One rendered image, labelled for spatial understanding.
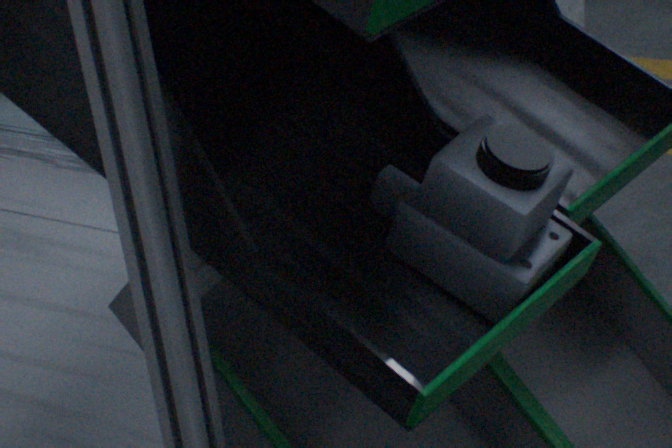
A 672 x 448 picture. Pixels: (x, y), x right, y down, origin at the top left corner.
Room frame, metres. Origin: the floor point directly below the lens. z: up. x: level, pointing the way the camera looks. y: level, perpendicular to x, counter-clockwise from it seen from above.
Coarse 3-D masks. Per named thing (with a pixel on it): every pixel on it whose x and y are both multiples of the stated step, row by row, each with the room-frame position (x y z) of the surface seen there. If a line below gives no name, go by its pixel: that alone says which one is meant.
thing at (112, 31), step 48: (96, 0) 0.44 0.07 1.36; (96, 48) 0.45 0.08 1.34; (144, 48) 0.45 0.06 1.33; (96, 96) 0.45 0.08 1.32; (144, 96) 0.46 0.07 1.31; (144, 144) 0.45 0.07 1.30; (144, 192) 0.44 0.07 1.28; (144, 240) 0.45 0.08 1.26; (144, 288) 0.45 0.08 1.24; (192, 288) 0.46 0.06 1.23; (144, 336) 0.45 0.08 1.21; (192, 336) 0.46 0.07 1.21; (192, 384) 0.45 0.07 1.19; (192, 432) 0.44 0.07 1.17
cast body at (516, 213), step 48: (480, 144) 0.47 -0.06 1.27; (528, 144) 0.47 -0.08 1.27; (384, 192) 0.50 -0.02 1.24; (432, 192) 0.47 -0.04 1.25; (480, 192) 0.45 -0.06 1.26; (528, 192) 0.45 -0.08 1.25; (432, 240) 0.47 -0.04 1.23; (480, 240) 0.46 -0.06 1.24; (528, 240) 0.47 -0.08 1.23; (480, 288) 0.46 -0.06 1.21; (528, 288) 0.45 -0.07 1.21
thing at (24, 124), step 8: (0, 96) 1.45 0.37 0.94; (0, 104) 1.45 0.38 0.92; (8, 104) 1.44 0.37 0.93; (0, 112) 1.45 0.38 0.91; (8, 112) 1.44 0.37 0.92; (16, 112) 1.43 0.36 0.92; (24, 112) 1.43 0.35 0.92; (0, 120) 1.45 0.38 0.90; (8, 120) 1.44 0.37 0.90; (16, 120) 1.44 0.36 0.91; (24, 120) 1.43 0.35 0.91; (32, 120) 1.42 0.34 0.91; (0, 128) 1.45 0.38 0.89; (8, 128) 1.45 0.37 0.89; (16, 128) 1.44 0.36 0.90; (24, 128) 1.43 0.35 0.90; (32, 128) 1.42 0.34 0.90; (40, 128) 1.42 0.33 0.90; (48, 136) 1.41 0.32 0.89
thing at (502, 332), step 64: (0, 0) 0.53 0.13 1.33; (64, 0) 0.51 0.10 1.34; (192, 0) 0.63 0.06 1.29; (256, 0) 0.61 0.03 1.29; (0, 64) 0.54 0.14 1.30; (64, 64) 0.51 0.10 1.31; (192, 64) 0.59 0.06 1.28; (256, 64) 0.60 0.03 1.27; (320, 64) 0.59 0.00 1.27; (384, 64) 0.56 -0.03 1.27; (64, 128) 0.52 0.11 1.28; (192, 128) 0.54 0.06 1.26; (256, 128) 0.55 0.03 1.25; (320, 128) 0.56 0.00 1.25; (384, 128) 0.56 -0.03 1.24; (192, 192) 0.47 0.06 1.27; (256, 192) 0.51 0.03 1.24; (320, 192) 0.52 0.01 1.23; (256, 256) 0.45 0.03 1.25; (320, 256) 0.48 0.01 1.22; (384, 256) 0.48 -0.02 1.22; (576, 256) 0.48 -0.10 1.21; (320, 320) 0.43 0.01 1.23; (384, 320) 0.45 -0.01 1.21; (448, 320) 0.45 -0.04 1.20; (512, 320) 0.44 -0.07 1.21; (384, 384) 0.41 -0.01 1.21; (448, 384) 0.41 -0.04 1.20
